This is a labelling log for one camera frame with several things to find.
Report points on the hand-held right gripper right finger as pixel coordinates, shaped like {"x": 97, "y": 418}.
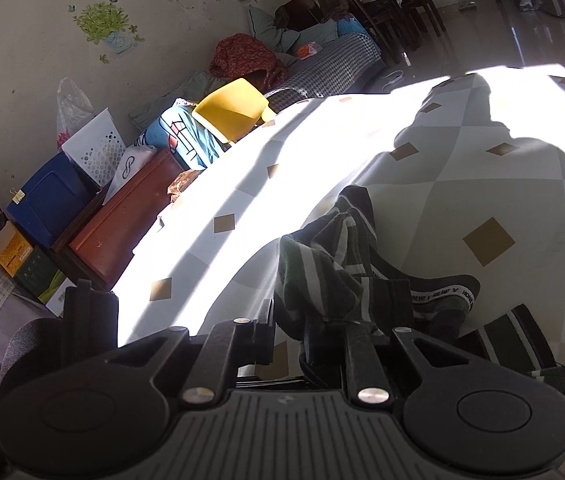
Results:
{"x": 355, "y": 345}

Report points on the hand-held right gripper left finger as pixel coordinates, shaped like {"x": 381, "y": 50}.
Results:
{"x": 266, "y": 335}

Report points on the green striped shirt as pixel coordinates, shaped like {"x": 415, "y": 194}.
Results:
{"x": 322, "y": 260}

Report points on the white box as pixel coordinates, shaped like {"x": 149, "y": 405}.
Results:
{"x": 60, "y": 297}

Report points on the green box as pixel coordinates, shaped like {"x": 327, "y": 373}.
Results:
{"x": 37, "y": 272}

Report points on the brown wooden cabinet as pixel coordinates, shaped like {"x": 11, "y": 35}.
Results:
{"x": 122, "y": 225}

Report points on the blue storage bin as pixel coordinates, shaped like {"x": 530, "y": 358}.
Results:
{"x": 47, "y": 200}

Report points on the binder clip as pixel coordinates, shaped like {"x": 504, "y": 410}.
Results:
{"x": 17, "y": 195}

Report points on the white bag with loop logo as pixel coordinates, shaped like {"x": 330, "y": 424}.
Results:
{"x": 130, "y": 172}

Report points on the brown snack wrapper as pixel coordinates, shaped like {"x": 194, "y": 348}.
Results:
{"x": 185, "y": 185}

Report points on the white perforated basket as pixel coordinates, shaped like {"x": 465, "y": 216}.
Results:
{"x": 97, "y": 150}

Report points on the blue cartoon printed cloth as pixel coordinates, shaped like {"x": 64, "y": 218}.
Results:
{"x": 187, "y": 135}

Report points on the clear plastic bag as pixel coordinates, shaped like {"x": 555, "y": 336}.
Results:
{"x": 72, "y": 110}

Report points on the yellow plastic chair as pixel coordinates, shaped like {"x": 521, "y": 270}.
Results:
{"x": 232, "y": 110}

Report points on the white power strip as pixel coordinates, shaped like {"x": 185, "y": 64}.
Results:
{"x": 392, "y": 80}

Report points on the red patterned cloth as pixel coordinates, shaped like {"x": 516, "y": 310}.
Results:
{"x": 242, "y": 60}

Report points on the houndstooth covered sofa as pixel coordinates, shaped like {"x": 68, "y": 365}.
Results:
{"x": 332, "y": 65}

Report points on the orange snack packet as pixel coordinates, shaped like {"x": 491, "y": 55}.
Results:
{"x": 307, "y": 50}

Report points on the teal pillow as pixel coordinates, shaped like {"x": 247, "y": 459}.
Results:
{"x": 312, "y": 35}

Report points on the grey-green pillow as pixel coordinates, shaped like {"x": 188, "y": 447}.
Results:
{"x": 267, "y": 30}

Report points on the bright blue cloth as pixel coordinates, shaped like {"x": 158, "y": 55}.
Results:
{"x": 352, "y": 27}

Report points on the crumpled plastic bag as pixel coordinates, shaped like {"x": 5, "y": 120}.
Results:
{"x": 527, "y": 2}

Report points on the green plant wall sticker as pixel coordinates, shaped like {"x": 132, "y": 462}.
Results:
{"x": 105, "y": 27}

